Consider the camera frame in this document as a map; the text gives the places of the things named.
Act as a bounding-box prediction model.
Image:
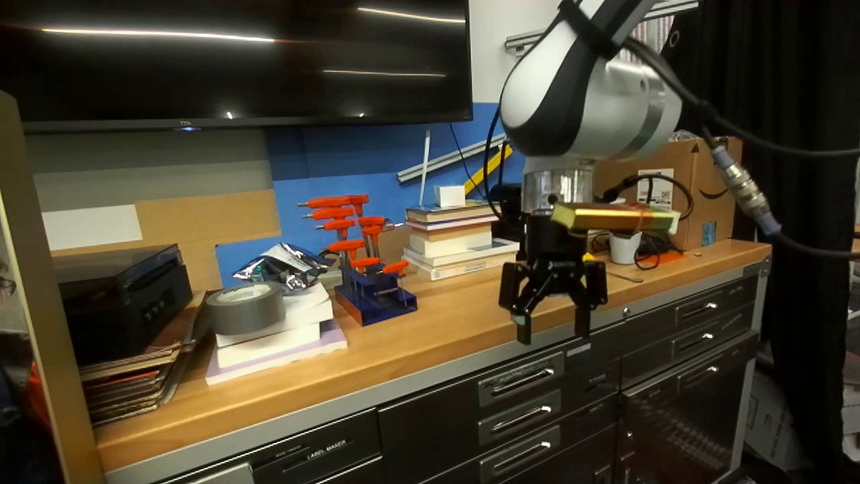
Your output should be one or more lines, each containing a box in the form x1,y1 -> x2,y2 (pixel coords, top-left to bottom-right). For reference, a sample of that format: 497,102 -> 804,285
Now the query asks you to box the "blue wall board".
212,99 -> 528,290

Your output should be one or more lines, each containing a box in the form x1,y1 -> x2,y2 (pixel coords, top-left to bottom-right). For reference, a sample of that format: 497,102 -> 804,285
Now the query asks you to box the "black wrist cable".
596,173 -> 700,227

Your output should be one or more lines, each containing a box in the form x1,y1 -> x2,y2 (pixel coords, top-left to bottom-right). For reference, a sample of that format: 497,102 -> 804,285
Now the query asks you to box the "small white box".
435,182 -> 470,212

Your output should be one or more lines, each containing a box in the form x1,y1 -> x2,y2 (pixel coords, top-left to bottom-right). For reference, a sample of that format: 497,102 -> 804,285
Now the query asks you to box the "stack of flat boards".
75,298 -> 217,431

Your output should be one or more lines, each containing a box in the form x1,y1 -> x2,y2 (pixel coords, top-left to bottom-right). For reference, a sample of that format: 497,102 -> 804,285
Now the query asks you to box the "white paper sheet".
38,201 -> 146,256

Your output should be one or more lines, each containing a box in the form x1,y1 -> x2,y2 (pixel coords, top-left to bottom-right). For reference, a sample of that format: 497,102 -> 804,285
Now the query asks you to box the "yellow bar tool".
459,142 -> 517,200

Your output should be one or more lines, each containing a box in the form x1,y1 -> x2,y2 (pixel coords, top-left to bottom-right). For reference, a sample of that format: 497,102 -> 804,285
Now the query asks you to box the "wooden post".
0,92 -> 106,484

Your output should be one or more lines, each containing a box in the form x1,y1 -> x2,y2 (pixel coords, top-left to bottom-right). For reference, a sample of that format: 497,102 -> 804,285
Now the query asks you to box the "grey drawer cabinet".
163,404 -> 389,484
615,266 -> 775,484

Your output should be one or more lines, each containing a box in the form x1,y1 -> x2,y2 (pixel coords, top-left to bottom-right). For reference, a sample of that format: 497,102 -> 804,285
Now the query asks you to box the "cardboard shipping box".
592,133 -> 748,252

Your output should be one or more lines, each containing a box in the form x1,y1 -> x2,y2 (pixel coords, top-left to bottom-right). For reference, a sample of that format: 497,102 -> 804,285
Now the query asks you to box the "brown cardboard sheet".
131,188 -> 282,295

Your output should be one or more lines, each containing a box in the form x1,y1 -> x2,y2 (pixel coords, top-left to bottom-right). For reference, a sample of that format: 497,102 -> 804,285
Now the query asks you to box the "black curtain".
667,0 -> 860,484

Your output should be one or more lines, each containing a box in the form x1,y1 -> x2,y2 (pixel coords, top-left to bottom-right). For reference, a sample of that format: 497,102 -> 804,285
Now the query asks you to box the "black cable silver sleeve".
615,36 -> 860,263

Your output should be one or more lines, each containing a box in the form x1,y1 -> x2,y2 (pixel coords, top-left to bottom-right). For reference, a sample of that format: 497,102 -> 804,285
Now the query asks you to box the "thin hardcover book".
403,201 -> 502,227
405,219 -> 499,240

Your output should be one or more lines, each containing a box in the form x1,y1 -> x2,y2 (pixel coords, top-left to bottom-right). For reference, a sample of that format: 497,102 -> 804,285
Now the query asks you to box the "gold wrist camera bar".
548,201 -> 683,240

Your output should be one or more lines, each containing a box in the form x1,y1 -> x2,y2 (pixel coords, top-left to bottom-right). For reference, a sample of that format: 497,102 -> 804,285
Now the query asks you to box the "thin white rod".
416,129 -> 432,211

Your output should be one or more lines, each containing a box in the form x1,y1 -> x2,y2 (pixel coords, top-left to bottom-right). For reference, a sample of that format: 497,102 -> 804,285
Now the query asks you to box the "white pen cup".
607,228 -> 646,270

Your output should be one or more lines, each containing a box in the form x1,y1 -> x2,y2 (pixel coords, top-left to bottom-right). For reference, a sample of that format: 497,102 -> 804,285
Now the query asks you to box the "large black television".
0,0 -> 476,134

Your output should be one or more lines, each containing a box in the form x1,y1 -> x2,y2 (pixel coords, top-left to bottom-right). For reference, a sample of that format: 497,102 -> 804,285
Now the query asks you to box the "lilac flat board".
202,322 -> 349,389

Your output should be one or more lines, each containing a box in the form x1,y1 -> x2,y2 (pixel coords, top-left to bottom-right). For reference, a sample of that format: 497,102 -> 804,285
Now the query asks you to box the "crumpled silver foil bag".
235,240 -> 333,295

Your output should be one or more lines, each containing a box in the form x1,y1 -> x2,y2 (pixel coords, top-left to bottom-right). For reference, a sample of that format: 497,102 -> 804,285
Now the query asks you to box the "blue hex key stand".
331,263 -> 420,329

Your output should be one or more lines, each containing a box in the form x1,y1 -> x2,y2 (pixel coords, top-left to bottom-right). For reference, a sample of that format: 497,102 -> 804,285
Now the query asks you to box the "black printer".
53,242 -> 197,368

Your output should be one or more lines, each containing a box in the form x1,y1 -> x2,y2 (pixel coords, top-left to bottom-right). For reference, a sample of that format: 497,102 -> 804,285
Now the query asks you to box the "grey duct tape roll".
202,283 -> 287,338

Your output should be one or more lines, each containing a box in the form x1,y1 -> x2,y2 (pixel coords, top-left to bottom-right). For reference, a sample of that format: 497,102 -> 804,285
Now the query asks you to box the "thick hardcover book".
397,244 -> 521,283
403,228 -> 506,263

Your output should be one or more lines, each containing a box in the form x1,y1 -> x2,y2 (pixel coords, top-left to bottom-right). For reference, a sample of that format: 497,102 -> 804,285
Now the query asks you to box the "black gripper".
497,212 -> 612,351

